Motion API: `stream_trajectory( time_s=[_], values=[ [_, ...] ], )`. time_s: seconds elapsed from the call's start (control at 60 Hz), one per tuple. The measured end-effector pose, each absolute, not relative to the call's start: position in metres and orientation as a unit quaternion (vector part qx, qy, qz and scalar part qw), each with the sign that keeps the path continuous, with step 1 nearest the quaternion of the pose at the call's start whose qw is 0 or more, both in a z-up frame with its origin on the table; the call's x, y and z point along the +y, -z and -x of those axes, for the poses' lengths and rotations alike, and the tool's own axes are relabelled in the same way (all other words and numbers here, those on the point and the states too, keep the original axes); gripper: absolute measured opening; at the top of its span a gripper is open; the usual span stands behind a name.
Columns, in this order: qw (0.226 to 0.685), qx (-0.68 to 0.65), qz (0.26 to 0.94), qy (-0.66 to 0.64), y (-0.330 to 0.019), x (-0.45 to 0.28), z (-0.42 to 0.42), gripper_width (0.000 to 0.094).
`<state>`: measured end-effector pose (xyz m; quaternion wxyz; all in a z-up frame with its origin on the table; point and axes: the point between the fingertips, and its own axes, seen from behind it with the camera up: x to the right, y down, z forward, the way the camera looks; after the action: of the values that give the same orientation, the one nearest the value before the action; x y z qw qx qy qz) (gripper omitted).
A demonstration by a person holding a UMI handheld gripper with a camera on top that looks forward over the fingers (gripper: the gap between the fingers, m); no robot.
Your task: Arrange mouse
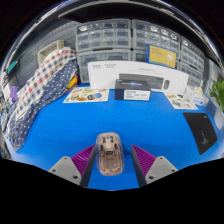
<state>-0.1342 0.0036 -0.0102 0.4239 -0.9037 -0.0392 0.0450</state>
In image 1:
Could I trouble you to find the transparent pink computer mouse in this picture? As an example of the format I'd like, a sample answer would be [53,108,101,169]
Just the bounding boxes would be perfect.
[95,131,125,176]

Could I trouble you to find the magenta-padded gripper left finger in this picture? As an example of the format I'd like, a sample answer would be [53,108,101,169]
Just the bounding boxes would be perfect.
[48,143,98,188]

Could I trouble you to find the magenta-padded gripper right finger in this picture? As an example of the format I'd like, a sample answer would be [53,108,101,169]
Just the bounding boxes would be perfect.
[130,144,179,188]

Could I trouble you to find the navy dotted cloth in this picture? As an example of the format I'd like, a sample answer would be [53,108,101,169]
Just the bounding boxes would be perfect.
[5,59,79,153]

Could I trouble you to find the small black box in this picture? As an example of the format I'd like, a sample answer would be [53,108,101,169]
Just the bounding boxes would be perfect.
[114,79,152,102]

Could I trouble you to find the white woven basket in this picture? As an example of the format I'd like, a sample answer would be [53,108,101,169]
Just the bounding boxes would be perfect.
[37,39,65,66]

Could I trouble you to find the yellow and blue box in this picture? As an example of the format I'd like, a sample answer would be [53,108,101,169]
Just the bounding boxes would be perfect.
[144,44,178,69]

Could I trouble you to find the white keyboard box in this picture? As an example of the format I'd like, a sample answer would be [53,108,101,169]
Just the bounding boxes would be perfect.
[87,60,190,96]

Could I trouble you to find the red blue checkered cloth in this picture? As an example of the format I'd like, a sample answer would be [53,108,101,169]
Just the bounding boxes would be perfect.
[14,47,78,118]

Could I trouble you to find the yellow red tool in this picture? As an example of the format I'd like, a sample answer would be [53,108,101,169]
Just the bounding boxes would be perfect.
[67,75,78,90]

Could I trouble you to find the teal plastic object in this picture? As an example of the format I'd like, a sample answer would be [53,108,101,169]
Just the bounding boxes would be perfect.
[6,60,18,75]

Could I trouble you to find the purple plastic object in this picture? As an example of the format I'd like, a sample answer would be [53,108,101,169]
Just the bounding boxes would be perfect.
[9,85,18,103]

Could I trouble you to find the white plant pot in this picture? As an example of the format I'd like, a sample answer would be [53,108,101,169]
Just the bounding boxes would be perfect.
[213,106,224,131]

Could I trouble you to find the green leafy plant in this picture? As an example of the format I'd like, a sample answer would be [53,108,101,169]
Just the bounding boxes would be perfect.
[209,79,224,113]

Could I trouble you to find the white blue glove box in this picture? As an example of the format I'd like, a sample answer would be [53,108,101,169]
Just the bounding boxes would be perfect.
[183,85,210,108]

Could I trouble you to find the black mouse pad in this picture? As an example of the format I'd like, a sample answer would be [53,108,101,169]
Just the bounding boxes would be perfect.
[182,112,218,155]

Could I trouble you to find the colourful sticker sheet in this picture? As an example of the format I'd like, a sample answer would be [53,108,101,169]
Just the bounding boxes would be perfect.
[62,87,110,104]
[163,93,199,111]

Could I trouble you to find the dark overhead shelf unit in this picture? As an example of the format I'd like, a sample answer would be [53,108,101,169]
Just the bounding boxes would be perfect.
[58,3,214,38]

